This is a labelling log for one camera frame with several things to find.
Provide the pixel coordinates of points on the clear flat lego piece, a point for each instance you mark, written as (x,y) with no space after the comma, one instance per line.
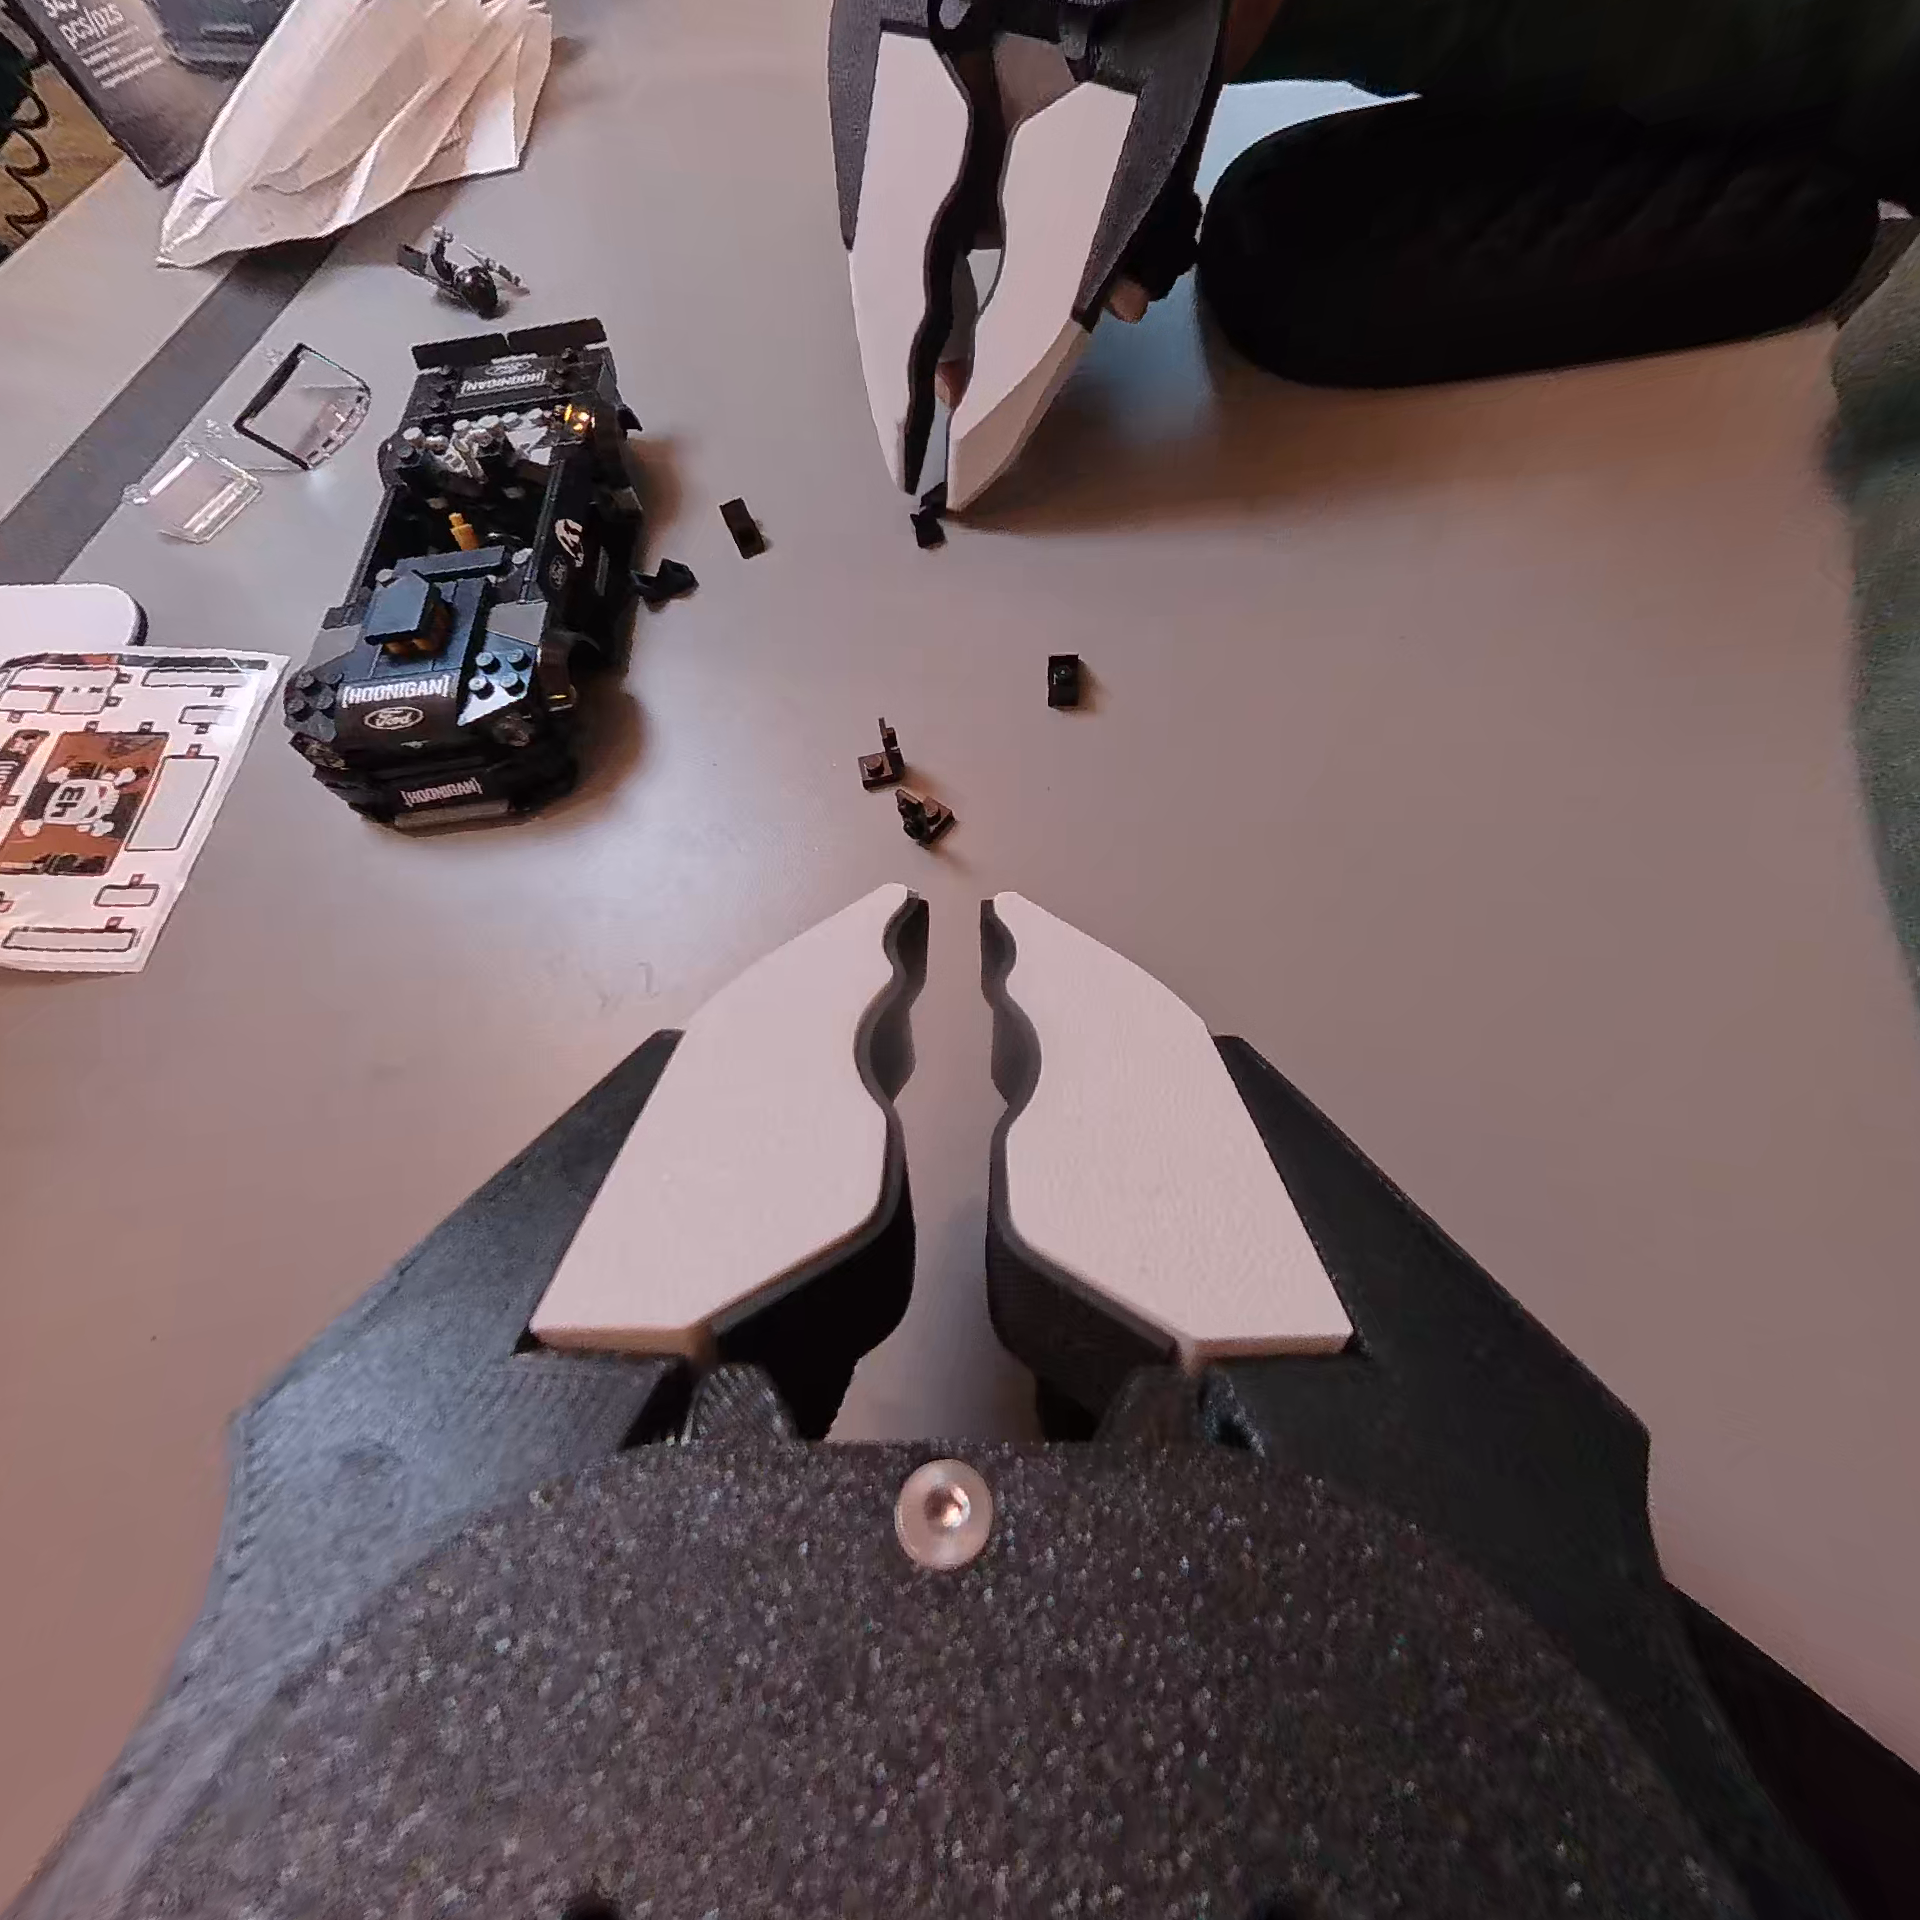
(196,497)

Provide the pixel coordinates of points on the clear lego windshield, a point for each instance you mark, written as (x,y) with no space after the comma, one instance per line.
(300,409)

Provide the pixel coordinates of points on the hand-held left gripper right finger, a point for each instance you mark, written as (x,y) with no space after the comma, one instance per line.
(1156,1170)

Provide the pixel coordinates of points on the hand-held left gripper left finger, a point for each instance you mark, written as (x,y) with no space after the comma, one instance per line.
(736,1170)

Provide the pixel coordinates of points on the sticker sheet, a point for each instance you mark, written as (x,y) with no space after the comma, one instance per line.
(137,811)

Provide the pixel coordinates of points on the white booklet stand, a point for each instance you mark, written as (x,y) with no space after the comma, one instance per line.
(60,622)

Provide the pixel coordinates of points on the small black lego piece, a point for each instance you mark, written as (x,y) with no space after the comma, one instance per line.
(664,576)
(1063,678)
(880,757)
(924,815)
(742,526)
(928,526)

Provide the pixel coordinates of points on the person's right forearm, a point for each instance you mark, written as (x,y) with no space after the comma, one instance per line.
(1561,47)

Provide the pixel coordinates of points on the lego set box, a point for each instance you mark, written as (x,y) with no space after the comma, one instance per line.
(151,84)

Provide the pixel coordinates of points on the black lego car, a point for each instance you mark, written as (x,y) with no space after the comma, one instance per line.
(450,601)

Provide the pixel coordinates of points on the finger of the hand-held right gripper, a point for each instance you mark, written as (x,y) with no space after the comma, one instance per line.
(895,241)
(1044,316)

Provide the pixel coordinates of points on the white paper bags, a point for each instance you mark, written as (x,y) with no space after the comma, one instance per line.
(361,121)

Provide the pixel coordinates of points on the black lego axle assembly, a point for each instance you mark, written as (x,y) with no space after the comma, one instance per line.
(461,271)

